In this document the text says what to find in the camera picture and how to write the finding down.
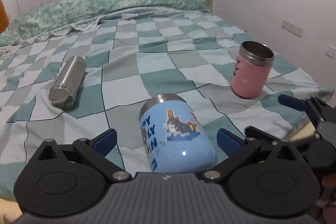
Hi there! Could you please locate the blue cartoon steel cup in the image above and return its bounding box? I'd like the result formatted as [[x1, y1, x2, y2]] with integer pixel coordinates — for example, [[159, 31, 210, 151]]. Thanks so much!
[[139, 94, 217, 173]]

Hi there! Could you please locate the pink steel cup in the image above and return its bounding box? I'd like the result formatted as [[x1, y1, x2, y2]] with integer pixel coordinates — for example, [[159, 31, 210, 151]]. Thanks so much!
[[231, 41, 274, 99]]

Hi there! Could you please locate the silver steel flask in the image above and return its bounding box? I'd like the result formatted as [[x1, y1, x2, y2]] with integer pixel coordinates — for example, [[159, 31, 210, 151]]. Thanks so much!
[[49, 56, 87, 110]]

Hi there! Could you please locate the green floral quilt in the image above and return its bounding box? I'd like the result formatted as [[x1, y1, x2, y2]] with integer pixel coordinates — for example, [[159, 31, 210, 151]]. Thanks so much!
[[1, 0, 210, 47]]

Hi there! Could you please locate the wooden headboard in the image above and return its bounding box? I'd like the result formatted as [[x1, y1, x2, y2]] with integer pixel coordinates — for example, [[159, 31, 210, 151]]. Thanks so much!
[[0, 0, 9, 33]]

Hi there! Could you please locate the white wall switch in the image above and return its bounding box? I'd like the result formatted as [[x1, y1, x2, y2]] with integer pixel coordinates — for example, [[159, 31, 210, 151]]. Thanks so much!
[[325, 44, 336, 58]]

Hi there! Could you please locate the white wall socket panel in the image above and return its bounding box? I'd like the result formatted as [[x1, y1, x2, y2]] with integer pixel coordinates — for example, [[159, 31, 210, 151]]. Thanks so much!
[[281, 20, 303, 38]]

